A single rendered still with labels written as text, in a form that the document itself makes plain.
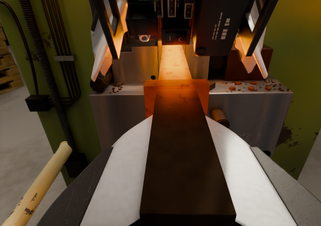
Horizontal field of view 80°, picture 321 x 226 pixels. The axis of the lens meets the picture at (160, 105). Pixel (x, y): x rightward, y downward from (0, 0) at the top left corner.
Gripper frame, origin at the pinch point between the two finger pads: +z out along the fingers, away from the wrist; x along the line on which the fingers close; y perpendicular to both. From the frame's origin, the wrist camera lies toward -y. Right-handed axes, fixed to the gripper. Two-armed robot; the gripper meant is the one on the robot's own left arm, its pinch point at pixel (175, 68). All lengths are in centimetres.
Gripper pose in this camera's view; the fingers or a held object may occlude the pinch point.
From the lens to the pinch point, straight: 21.3
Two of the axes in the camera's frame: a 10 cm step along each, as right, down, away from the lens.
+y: -0.2, 8.5, -5.2
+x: 10.0, -0.1, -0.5
